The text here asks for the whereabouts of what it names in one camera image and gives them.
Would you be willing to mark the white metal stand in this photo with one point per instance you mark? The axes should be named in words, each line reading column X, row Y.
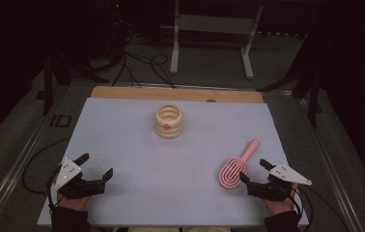
column 214, row 24

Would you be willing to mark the person's left hand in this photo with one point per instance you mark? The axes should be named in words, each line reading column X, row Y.
column 74, row 203

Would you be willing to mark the black stand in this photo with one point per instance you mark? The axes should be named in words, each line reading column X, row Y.
column 312, row 87
column 48, row 87

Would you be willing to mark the white table sheet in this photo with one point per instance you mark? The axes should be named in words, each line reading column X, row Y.
column 171, row 180

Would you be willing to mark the aluminium frame rail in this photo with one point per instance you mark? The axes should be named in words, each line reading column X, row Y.
column 331, row 180
column 16, row 170

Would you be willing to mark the cream ribbed cup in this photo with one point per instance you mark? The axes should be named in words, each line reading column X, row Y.
column 168, row 127

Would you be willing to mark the pink hairbrush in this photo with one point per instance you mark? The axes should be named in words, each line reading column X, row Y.
column 233, row 170

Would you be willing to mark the person's right hand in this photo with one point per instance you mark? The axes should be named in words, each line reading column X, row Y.
column 280, row 207

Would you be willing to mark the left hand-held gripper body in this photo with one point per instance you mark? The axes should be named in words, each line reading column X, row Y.
column 69, row 170

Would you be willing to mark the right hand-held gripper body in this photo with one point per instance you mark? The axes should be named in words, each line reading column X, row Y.
column 288, row 175

